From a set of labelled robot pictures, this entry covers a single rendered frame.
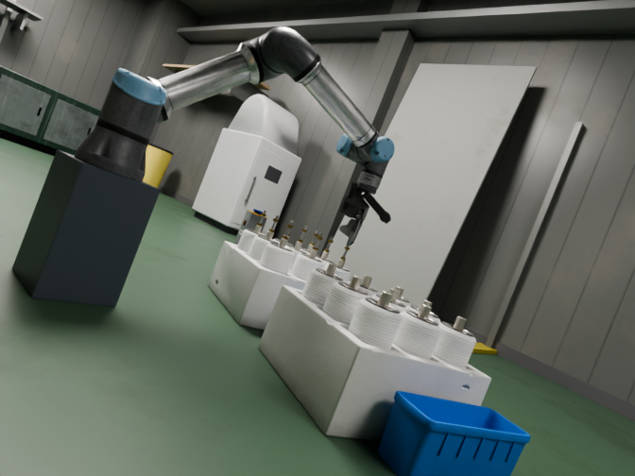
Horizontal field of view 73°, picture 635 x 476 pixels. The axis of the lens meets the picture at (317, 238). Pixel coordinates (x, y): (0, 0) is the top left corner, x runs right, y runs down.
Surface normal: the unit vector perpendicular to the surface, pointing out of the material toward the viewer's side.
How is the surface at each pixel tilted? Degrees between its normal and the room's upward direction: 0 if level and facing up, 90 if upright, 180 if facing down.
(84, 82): 90
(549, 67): 90
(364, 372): 90
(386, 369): 90
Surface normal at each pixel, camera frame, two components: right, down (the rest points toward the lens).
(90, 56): 0.70, 0.29
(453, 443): 0.43, 0.23
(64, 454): 0.37, -0.93
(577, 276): -0.62, -0.22
